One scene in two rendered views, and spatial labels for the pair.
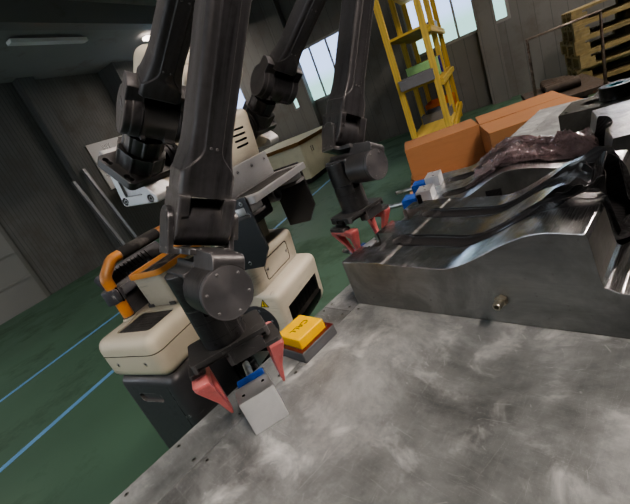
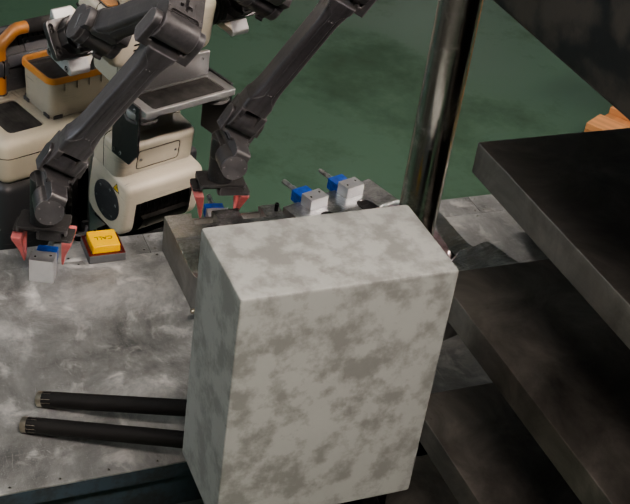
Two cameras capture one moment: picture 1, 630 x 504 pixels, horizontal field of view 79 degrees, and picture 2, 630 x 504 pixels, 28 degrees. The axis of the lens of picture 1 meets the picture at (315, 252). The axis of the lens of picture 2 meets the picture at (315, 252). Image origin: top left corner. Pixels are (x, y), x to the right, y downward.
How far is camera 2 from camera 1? 208 cm
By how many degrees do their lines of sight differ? 18
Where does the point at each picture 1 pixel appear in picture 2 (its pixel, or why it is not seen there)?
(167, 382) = not seen: outside the picture
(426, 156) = not seen: outside the picture
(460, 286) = (192, 288)
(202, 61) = (101, 106)
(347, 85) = (259, 92)
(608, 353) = not seen: hidden behind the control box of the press
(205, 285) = (40, 204)
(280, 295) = (133, 192)
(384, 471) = (67, 333)
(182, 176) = (64, 142)
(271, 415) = (43, 276)
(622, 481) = (133, 386)
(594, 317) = not seen: hidden behind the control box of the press
